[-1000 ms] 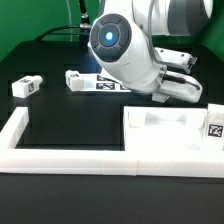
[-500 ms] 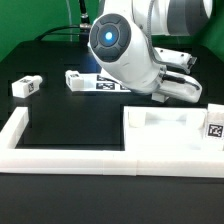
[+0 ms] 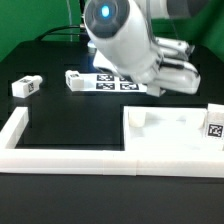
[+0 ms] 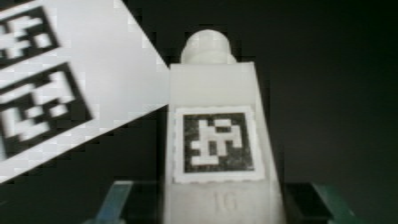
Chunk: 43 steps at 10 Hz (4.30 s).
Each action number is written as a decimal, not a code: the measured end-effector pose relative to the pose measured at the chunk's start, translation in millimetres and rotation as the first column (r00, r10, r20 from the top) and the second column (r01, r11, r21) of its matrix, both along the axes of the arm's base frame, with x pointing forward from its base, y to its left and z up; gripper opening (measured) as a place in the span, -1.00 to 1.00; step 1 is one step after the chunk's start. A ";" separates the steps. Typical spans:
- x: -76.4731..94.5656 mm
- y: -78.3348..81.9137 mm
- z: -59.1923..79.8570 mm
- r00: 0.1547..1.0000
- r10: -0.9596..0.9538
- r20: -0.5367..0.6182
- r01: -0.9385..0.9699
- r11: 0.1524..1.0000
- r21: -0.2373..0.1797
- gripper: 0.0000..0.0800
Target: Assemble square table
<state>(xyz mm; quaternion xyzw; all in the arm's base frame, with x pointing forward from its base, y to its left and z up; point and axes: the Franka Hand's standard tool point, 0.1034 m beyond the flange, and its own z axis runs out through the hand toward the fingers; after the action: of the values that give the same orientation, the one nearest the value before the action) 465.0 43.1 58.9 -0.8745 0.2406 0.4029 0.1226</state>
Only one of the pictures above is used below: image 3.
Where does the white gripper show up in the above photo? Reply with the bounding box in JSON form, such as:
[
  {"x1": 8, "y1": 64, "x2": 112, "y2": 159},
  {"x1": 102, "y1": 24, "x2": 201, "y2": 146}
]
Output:
[{"x1": 146, "y1": 37, "x2": 201, "y2": 97}]

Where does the white square tabletop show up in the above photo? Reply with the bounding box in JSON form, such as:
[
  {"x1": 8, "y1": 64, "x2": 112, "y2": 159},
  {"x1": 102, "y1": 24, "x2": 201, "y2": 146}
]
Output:
[{"x1": 123, "y1": 106, "x2": 219, "y2": 152}]

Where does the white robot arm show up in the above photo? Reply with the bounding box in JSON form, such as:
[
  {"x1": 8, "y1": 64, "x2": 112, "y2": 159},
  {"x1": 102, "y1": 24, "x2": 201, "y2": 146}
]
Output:
[{"x1": 84, "y1": 0, "x2": 210, "y2": 97}]

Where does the white marker sheet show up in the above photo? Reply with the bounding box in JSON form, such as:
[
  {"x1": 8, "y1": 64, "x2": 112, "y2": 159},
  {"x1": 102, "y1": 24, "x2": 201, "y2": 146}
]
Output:
[{"x1": 80, "y1": 73, "x2": 146, "y2": 93}]

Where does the white U-shaped fence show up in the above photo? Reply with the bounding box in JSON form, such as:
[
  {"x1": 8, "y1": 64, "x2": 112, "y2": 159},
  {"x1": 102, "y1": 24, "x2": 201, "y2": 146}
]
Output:
[{"x1": 0, "y1": 107, "x2": 224, "y2": 178}]

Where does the grey thin cable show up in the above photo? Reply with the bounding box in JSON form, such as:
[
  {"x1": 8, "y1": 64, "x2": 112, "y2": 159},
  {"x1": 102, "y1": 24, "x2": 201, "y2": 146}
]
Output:
[{"x1": 65, "y1": 0, "x2": 74, "y2": 42}]

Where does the black cable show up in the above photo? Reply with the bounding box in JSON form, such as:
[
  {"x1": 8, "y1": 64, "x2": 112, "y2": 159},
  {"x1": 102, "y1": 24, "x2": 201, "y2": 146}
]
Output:
[{"x1": 34, "y1": 23, "x2": 88, "y2": 42}]

